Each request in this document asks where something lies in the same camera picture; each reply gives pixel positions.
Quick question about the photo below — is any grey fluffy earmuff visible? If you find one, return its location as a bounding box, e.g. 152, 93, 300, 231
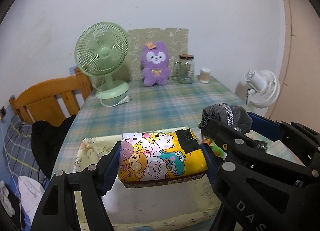
199, 103, 253, 134

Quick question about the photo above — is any yellow cartoon tissue pack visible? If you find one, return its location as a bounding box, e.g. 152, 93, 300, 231
118, 129, 208, 188

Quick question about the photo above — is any white cloth on bed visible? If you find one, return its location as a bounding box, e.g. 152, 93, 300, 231
18, 176, 44, 221

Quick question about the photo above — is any cartoon print fabric storage box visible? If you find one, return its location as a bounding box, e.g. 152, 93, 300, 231
72, 126, 306, 231

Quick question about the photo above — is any blue plaid bedding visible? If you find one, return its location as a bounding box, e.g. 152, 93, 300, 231
1, 115, 48, 224

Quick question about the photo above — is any black garment on bed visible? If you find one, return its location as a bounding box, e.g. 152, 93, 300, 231
30, 115, 76, 178

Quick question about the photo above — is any beige door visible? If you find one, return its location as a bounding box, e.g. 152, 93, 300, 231
266, 0, 319, 131

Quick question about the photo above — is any white clip fan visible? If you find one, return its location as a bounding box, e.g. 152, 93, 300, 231
245, 70, 280, 109

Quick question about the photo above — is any plaid tablecloth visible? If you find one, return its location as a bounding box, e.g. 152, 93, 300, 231
54, 78, 245, 173

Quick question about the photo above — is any cotton swab container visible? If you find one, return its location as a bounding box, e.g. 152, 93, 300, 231
199, 68, 211, 84

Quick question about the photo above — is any glass mason jar mug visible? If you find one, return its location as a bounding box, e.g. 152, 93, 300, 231
171, 54, 194, 84

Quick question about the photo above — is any purple plush toy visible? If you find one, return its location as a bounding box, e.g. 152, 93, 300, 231
140, 41, 170, 86

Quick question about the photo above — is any green desk fan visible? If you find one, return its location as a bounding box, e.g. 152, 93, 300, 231
74, 22, 129, 101

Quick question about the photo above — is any green patterned backboard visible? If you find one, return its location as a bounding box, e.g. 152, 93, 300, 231
118, 28, 188, 81

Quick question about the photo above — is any white fan power cord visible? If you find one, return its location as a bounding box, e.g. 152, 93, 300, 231
99, 94, 132, 108

